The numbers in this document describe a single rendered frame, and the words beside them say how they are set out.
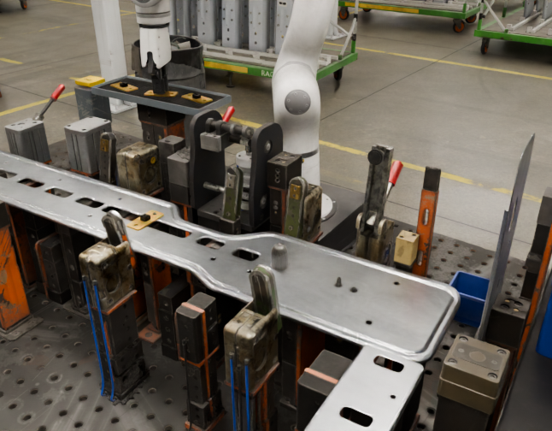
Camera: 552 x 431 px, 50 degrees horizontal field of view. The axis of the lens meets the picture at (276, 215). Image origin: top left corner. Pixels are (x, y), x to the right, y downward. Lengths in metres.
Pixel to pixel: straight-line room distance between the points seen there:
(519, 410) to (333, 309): 0.34
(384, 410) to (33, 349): 0.90
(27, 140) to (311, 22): 0.84
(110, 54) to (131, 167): 3.76
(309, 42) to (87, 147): 0.62
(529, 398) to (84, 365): 0.94
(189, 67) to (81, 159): 2.62
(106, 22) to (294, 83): 3.75
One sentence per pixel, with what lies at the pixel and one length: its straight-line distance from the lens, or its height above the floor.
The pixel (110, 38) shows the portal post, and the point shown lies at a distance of 5.17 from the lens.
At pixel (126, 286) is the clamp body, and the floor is 0.95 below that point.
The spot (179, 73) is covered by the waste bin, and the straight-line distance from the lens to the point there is 4.11.
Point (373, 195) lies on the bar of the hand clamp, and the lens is 1.15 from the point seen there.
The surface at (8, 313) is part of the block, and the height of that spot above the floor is 0.75.
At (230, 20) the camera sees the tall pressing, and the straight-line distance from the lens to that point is 5.89.
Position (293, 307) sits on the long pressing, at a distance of 1.03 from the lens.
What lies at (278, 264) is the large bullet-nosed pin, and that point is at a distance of 1.12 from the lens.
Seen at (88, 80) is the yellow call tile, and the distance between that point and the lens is 1.79.
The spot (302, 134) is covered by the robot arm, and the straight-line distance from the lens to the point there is 1.57.
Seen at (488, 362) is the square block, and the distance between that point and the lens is 0.89.
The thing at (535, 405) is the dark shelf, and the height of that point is 1.03.
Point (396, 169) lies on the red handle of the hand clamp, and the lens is 1.21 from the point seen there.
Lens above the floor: 1.63
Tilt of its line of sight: 29 degrees down
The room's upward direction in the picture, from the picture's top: straight up
